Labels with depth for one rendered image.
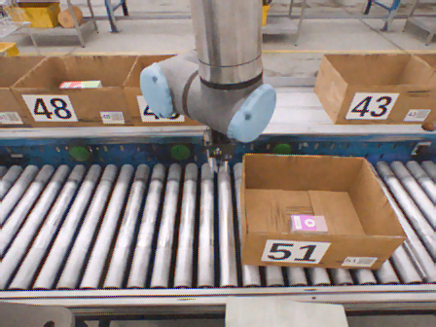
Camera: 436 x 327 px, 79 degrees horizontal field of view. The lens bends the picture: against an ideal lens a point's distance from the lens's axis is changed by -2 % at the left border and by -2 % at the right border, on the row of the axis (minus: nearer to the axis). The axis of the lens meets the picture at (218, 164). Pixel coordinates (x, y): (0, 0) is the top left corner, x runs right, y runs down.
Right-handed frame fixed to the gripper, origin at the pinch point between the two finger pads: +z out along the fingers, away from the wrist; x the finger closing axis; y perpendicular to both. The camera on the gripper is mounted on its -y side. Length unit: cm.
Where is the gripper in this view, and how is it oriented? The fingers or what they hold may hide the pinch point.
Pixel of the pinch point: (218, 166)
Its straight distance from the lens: 77.9
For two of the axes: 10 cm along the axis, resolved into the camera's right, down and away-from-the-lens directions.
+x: 10.0, -0.2, 0.3
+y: 0.4, 6.9, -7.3
